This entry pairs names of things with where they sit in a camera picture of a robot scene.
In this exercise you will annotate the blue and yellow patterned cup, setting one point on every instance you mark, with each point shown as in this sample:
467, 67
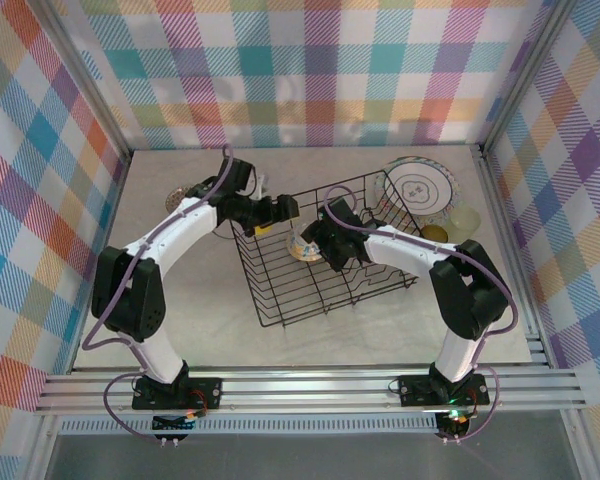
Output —
300, 247

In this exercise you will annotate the patterned teacup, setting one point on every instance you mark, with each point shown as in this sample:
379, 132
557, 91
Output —
174, 197

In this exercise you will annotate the amber glass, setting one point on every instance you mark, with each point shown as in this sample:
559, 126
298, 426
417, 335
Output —
434, 233

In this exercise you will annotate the colourful patterned rim plate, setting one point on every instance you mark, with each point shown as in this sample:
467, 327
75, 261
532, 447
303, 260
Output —
432, 221

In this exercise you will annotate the small white plate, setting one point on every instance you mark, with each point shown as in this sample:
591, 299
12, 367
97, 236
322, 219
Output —
420, 190

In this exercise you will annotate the green striped rim plate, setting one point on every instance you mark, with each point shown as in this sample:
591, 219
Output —
420, 160

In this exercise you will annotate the frosted green glass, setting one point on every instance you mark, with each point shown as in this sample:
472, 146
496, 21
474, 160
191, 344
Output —
462, 222

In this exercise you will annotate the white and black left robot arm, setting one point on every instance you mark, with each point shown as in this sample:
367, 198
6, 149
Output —
180, 230

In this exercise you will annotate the small circuit board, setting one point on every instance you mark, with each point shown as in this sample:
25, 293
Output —
175, 422
455, 422

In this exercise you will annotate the checkered colourful tablecloth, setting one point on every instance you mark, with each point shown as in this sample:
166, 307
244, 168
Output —
530, 75

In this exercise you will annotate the aluminium mounting rail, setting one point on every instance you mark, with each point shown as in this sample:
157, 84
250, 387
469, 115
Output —
305, 392

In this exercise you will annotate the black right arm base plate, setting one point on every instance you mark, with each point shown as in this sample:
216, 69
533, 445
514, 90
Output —
415, 390

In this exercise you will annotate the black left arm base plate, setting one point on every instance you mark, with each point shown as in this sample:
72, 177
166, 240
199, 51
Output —
205, 392

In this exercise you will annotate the aluminium frame post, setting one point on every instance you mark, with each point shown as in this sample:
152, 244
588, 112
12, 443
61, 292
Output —
85, 75

